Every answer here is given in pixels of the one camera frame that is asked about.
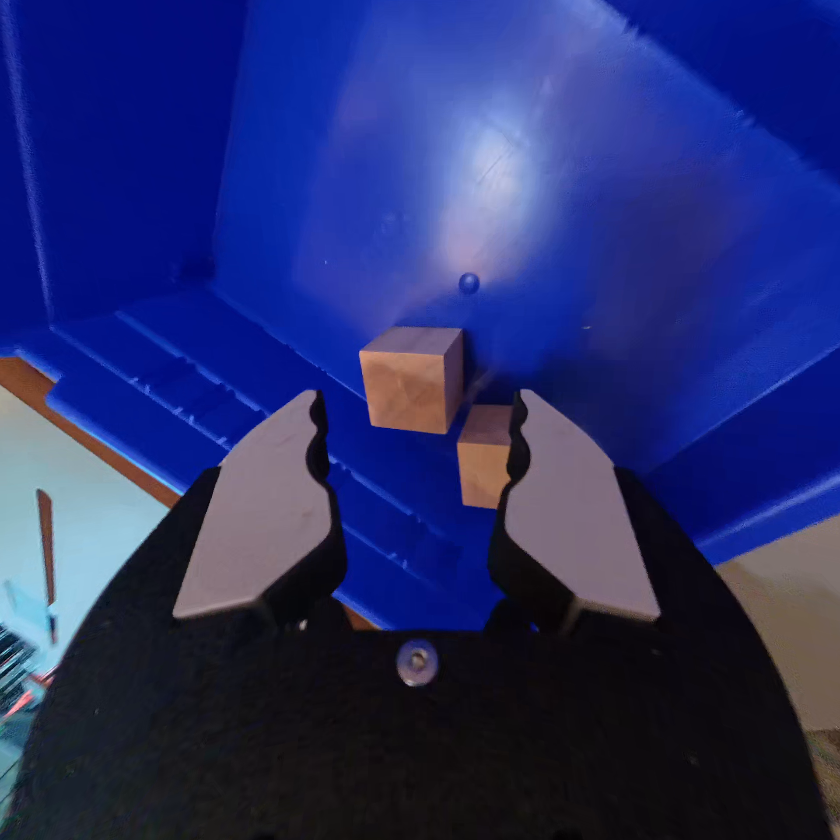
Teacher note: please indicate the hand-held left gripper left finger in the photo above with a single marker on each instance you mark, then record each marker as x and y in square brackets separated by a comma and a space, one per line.
[262, 525]

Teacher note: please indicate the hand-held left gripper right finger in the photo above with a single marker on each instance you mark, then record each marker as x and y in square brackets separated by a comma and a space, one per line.
[577, 525]

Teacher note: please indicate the blue-striped wooden cube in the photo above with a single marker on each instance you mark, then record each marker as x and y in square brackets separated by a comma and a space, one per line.
[482, 466]
[407, 394]

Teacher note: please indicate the blue plastic bin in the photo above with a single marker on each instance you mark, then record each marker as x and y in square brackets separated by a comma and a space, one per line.
[590, 164]

